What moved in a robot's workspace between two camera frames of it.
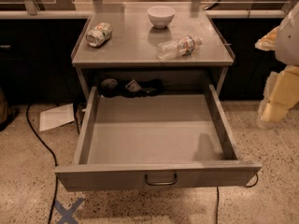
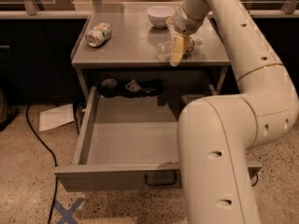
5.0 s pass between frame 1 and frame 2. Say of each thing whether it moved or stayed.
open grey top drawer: stayed
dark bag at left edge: stayed
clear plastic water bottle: stayed
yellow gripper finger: moved
